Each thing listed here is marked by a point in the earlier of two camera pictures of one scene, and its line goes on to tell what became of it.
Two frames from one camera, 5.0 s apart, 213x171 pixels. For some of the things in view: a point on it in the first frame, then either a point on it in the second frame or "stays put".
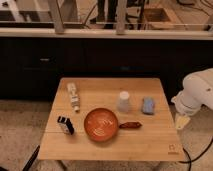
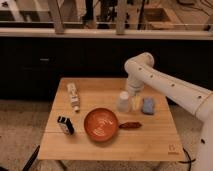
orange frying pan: [101, 124] stays put
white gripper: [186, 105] to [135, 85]
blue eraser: [148, 105] stays put
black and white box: [65, 124] stays put
